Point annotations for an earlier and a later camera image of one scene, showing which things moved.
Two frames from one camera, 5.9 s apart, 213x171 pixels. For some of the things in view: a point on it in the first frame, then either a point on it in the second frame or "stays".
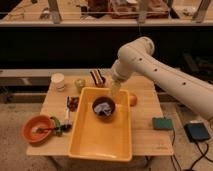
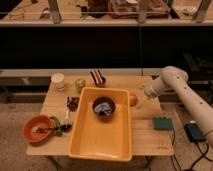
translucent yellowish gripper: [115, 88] to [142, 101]
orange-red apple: [132, 100] stays
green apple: [79, 84] stays
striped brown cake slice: [98, 78] stays
